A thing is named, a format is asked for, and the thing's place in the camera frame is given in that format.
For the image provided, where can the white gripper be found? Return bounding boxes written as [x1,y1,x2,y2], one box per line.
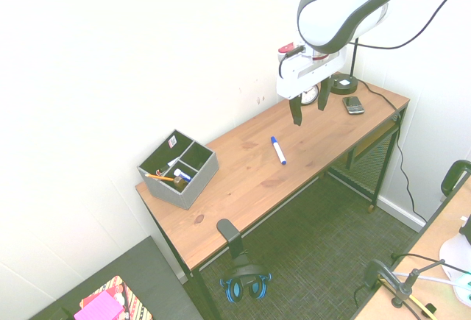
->
[276,46,349,127]

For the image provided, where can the blue and white marker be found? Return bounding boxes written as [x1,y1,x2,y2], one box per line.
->
[270,135,288,166]

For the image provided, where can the grey desk organizer holder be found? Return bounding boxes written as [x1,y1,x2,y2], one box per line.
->
[137,129,220,211]

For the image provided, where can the black alarm clock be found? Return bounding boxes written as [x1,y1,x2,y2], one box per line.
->
[300,84,320,106]

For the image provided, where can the black desk lamp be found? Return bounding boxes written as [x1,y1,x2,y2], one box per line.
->
[329,38,359,96]

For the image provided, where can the black mobile phone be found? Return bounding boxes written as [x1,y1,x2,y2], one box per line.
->
[341,96,366,115]

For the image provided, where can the black mesh desk panel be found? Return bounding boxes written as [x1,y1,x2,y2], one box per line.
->
[330,121,400,196]

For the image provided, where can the black headphone hook clamp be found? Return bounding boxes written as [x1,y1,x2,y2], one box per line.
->
[216,218,248,259]

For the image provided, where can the orange pencil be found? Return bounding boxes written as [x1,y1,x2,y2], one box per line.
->
[144,173,175,183]

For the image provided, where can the light wooden table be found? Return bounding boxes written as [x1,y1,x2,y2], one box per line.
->
[351,178,471,320]

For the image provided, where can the blue and black headphones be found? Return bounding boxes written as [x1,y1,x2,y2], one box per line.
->
[219,249,274,305]

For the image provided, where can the white rounded device base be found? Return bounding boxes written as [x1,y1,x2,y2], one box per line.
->
[439,231,471,279]

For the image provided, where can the dark grey low cabinet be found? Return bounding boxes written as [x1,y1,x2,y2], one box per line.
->
[27,235,205,320]

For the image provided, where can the white green power strip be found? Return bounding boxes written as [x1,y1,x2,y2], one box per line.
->
[453,271,471,303]

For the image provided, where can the red striped patterned box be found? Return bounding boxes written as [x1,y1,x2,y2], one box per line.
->
[79,274,154,320]

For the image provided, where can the pink box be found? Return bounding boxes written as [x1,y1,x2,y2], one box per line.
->
[73,289,126,320]

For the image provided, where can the wooden desk with black frame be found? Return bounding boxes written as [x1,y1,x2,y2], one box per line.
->
[135,71,411,320]

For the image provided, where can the black lamp power cable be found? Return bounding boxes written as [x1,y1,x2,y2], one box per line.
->
[356,79,430,224]

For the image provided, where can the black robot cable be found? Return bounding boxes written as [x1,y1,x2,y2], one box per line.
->
[355,0,471,51]

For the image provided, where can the black curved clamp handle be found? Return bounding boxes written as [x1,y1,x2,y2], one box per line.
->
[440,159,471,198]

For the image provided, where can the thin black table cable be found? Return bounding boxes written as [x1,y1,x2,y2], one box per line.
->
[391,252,471,275]

